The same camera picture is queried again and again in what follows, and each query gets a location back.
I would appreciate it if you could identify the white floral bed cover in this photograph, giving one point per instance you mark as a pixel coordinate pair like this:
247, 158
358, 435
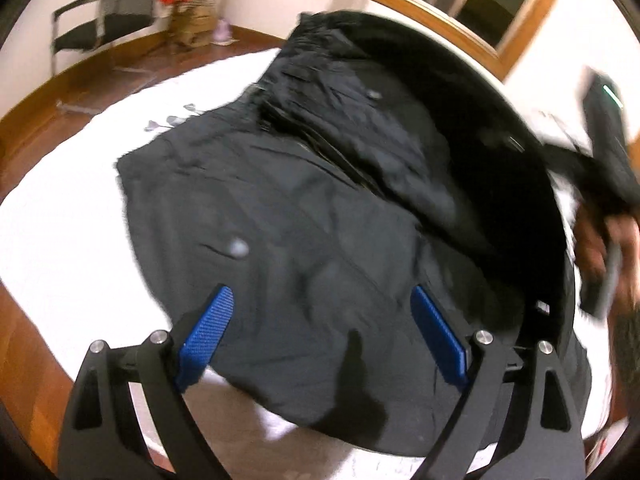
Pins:
66, 253

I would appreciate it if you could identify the cardboard boxes stack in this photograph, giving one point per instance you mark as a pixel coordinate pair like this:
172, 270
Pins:
192, 24

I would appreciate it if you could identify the person's right hand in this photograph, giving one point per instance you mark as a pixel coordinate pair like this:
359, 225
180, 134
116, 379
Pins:
590, 253

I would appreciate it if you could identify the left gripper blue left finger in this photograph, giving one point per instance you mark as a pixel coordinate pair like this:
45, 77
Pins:
198, 335

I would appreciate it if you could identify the black folding chair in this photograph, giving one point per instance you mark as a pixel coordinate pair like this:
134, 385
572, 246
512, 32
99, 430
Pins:
114, 20

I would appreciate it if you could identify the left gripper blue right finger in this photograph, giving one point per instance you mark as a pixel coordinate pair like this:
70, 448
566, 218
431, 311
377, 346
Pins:
450, 352

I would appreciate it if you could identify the black pants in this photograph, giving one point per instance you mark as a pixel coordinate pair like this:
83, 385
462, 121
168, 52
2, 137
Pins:
367, 160

